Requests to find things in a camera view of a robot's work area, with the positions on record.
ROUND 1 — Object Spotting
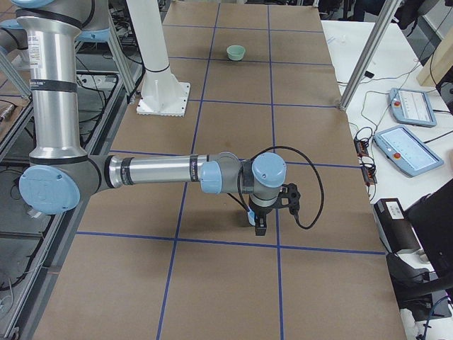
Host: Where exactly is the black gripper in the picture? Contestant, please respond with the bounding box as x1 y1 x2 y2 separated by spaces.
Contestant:
248 202 274 237

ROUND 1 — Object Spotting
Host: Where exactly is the light blue paper cup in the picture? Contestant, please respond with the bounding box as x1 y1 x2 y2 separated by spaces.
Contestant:
247 210 256 226

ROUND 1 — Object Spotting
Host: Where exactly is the green ceramic bowl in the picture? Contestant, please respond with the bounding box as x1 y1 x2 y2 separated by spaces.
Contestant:
226 45 246 61

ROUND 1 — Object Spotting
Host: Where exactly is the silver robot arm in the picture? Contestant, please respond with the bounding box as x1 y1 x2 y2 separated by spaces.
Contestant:
16 1 286 236

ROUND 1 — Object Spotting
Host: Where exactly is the orange black usb hub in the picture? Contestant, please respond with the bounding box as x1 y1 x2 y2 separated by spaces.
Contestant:
353 138 377 187

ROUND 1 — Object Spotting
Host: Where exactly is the black box with label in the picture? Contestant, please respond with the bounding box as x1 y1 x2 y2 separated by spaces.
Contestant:
373 198 420 254

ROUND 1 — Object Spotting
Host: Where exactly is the near teach pendant tablet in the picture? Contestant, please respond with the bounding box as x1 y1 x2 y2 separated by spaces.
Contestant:
374 125 444 177

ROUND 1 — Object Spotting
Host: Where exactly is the teach pendant tablet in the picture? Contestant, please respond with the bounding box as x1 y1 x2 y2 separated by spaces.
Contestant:
374 125 444 177
389 88 437 128

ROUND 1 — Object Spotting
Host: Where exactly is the far teach pendant tablet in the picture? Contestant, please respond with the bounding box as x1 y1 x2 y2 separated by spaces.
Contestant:
389 88 437 128

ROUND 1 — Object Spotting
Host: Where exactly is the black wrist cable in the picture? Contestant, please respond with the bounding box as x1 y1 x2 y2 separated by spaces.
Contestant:
237 146 326 230

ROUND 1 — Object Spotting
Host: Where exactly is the aluminium frame post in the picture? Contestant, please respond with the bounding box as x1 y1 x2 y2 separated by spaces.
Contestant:
338 1 401 111

